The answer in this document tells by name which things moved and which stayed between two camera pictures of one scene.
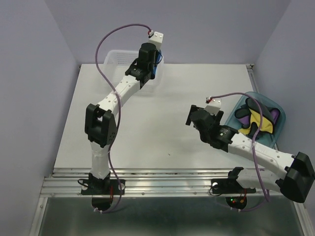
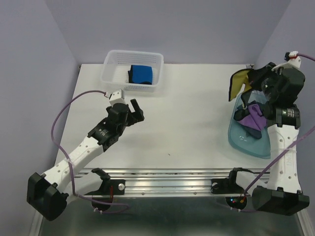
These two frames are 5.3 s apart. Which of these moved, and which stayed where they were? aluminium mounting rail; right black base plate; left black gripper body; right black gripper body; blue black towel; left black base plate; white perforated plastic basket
Moved: left black gripper body; right black gripper body; blue black towel
Stayed: left black base plate; aluminium mounting rail; right black base plate; white perforated plastic basket
